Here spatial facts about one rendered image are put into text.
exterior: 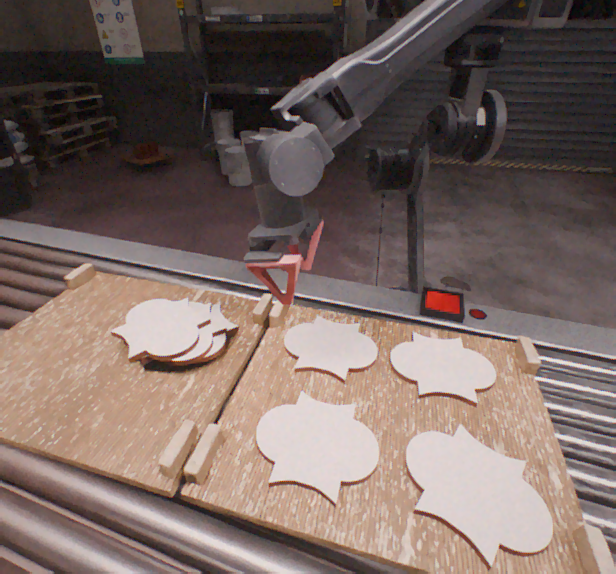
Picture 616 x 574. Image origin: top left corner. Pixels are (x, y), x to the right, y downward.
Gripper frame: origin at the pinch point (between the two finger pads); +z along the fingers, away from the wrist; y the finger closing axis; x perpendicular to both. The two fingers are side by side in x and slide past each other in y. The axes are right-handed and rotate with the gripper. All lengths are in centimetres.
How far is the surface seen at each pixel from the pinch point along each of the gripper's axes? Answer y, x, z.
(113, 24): 441, 364, -139
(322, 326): 4.4, -1.2, 11.3
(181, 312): -2.5, 19.5, 4.2
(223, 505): -24.7, 2.9, 12.8
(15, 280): 5, 66, 2
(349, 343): 1.6, -6.0, 12.3
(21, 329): -9.1, 47.1, 3.7
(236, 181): 319, 178, 54
